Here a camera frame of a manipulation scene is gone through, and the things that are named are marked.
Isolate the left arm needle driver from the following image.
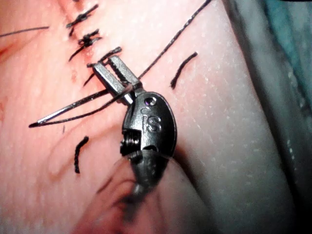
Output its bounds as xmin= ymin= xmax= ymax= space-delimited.
xmin=119 ymin=90 xmax=178 ymax=163

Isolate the left arm needle driver jaw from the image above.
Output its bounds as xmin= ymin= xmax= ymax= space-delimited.
xmin=92 ymin=62 xmax=134 ymax=106
xmin=108 ymin=56 xmax=143 ymax=90

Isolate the curved steel needle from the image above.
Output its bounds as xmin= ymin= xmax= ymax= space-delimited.
xmin=34 ymin=88 xmax=115 ymax=125

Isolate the black stitching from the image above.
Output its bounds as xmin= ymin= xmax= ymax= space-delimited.
xmin=66 ymin=3 xmax=122 ymax=87

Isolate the short black thread piece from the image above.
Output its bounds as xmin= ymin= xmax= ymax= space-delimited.
xmin=170 ymin=51 xmax=198 ymax=90
xmin=74 ymin=136 xmax=90 ymax=174

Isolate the tissue pad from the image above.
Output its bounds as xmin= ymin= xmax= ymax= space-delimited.
xmin=0 ymin=0 xmax=300 ymax=234

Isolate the long black thread piece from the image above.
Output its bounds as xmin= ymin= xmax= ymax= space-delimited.
xmin=0 ymin=25 xmax=50 ymax=39

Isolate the blue-green cloth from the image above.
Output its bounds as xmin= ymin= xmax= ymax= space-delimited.
xmin=258 ymin=0 xmax=312 ymax=220

